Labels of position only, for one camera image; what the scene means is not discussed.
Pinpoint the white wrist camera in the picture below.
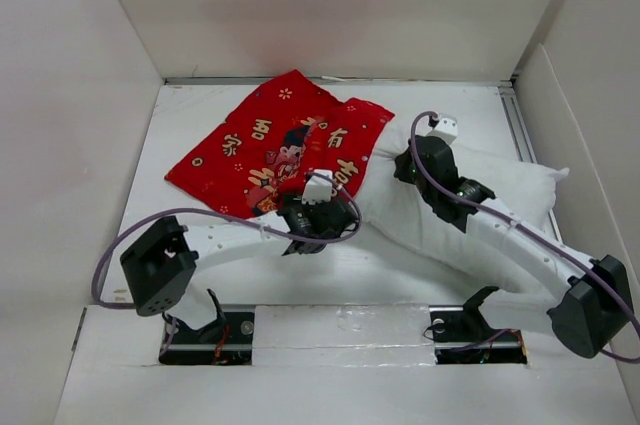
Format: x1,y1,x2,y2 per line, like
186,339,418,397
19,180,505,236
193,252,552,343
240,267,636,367
301,169,334,206
427,114,459,145

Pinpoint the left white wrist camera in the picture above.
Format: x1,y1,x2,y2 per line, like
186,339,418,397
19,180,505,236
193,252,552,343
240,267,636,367
301,169,334,206

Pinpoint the white pillow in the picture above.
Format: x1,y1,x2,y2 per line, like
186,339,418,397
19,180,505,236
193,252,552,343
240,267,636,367
349,124,571,296

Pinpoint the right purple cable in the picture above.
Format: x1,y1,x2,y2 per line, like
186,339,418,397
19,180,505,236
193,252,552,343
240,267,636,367
409,111,640,364

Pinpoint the aluminium rail right side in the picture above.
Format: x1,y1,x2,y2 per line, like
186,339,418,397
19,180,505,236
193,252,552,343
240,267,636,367
497,77,559,241

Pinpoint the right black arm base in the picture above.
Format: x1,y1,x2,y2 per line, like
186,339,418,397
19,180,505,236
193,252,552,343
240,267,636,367
422,286,528,365

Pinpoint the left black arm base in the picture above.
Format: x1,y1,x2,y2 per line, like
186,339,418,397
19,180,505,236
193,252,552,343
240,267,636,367
158,289,256,366

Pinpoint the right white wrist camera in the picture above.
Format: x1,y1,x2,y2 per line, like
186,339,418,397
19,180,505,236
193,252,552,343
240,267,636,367
427,114,459,145

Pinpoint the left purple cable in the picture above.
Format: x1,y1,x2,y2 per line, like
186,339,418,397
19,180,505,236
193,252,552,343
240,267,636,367
94,170,362,310

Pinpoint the red cartoon print pillowcase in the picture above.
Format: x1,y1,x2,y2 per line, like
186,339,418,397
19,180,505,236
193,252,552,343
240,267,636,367
165,70,394,219

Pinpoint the purple cable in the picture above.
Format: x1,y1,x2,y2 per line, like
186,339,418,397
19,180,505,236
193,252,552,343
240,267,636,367
409,111,640,364
94,170,362,310

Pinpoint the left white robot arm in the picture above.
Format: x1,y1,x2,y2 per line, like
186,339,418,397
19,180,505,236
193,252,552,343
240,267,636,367
120,197,361,342

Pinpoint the white taped foam block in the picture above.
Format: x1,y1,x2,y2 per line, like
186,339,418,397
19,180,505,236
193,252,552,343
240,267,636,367
252,304,435,368

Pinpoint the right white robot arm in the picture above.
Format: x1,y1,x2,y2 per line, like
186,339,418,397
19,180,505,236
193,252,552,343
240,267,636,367
394,135,639,358

